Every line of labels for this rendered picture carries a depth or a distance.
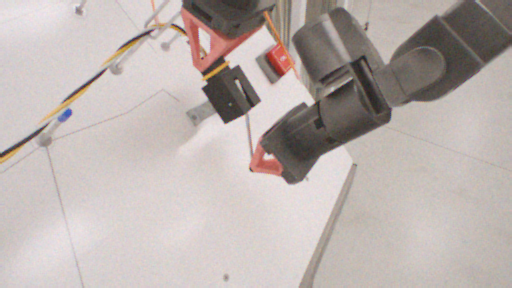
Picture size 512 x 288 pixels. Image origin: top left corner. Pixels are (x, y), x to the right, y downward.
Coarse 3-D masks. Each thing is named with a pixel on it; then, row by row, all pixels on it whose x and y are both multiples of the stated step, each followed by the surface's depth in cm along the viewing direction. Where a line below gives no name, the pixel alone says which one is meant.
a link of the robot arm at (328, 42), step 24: (312, 24) 34; (336, 24) 34; (312, 48) 34; (336, 48) 33; (360, 48) 33; (432, 48) 28; (312, 72) 35; (384, 72) 30; (408, 72) 28; (432, 72) 27; (384, 96) 30; (408, 96) 29
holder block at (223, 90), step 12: (228, 72) 41; (240, 72) 43; (216, 84) 41; (228, 84) 41; (216, 96) 42; (228, 96) 41; (240, 96) 42; (252, 96) 43; (216, 108) 43; (228, 108) 42; (240, 108) 41; (228, 120) 43
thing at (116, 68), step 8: (168, 0) 31; (160, 8) 32; (152, 16) 33; (176, 16) 32; (168, 24) 33; (160, 32) 34; (144, 40) 36; (136, 48) 37; (128, 56) 38; (112, 64) 41; (120, 64) 40; (112, 72) 40; (120, 72) 41
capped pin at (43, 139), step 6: (60, 114) 28; (66, 114) 27; (60, 120) 28; (66, 120) 28; (54, 126) 30; (42, 132) 33; (48, 132) 31; (36, 138) 33; (42, 138) 33; (48, 138) 33; (42, 144) 33; (48, 144) 33
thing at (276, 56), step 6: (276, 48) 60; (270, 54) 58; (276, 54) 59; (282, 54) 60; (288, 54) 62; (270, 60) 59; (276, 60) 59; (282, 60) 60; (276, 66) 59; (282, 66) 59; (288, 66) 61; (282, 72) 59
